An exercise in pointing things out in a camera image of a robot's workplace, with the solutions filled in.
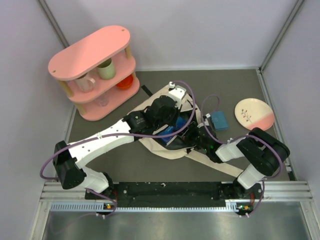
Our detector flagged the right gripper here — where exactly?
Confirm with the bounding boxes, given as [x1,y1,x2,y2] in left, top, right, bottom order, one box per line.
[172,121,210,152]

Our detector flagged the blue orange book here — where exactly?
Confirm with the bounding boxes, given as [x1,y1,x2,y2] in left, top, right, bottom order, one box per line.
[158,113,189,146]

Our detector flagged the cream canvas backpack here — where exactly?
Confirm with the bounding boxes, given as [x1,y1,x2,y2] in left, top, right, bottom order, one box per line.
[128,85,244,177]

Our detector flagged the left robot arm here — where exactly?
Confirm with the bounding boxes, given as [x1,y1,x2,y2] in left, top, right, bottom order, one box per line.
[52,95,182,199]

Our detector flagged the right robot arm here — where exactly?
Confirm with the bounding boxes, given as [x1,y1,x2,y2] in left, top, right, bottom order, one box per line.
[181,123,291,198]

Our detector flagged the blue wallet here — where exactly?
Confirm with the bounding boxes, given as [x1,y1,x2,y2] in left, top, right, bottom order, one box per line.
[211,110,229,131]

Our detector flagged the orange bowl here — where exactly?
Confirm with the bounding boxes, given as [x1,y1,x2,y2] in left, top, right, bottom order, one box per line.
[116,74,134,90]

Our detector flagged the pink cream plate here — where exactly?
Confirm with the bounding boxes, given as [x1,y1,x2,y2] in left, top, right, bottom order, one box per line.
[234,98,275,131]

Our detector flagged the clear glass cup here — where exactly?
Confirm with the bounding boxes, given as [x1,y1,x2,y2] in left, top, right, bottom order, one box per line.
[95,92,109,107]

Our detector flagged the green mug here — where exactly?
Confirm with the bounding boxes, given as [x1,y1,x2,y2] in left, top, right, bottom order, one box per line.
[96,58,116,80]

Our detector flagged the pink three-tier shelf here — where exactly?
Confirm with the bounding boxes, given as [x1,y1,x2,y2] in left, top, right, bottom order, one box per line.
[48,25,140,121]

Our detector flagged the pink mug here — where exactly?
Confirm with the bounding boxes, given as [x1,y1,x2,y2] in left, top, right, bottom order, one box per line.
[74,73,96,93]

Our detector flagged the grey cable duct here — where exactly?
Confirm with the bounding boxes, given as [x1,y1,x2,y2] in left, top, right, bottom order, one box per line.
[49,200,240,213]

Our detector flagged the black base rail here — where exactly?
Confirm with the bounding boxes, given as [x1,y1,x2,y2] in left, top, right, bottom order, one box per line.
[84,181,241,208]

